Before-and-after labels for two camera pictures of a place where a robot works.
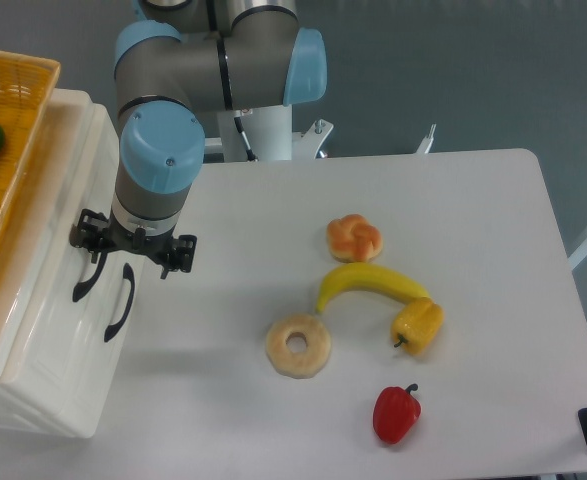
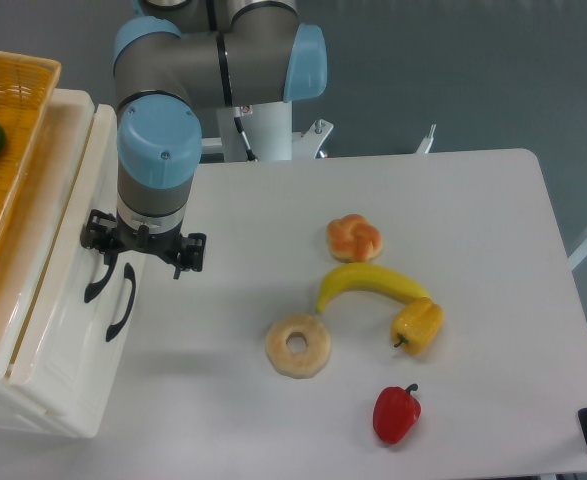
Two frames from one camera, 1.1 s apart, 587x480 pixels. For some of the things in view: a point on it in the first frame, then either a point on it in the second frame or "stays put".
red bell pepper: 395,413 stays put
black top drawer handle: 80,288 to 94,289
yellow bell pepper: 417,324 stays put
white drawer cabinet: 53,334 stays put
